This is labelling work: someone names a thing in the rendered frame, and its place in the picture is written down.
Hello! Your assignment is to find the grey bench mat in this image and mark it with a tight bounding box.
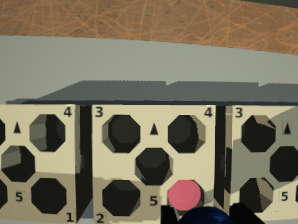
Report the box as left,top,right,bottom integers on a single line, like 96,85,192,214
0,35,298,105

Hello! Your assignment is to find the beige bucket adapter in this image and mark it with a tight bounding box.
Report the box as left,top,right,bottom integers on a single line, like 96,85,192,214
0,105,93,224
92,105,215,224
214,106,298,221

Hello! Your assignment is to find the dark grey flat base plate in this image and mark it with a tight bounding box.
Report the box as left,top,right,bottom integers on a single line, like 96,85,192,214
7,101,298,219

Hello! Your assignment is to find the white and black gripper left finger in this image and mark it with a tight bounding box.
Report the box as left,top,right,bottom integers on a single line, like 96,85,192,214
160,205,179,224

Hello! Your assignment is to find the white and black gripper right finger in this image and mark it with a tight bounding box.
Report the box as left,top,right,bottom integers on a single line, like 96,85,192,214
229,203,265,224

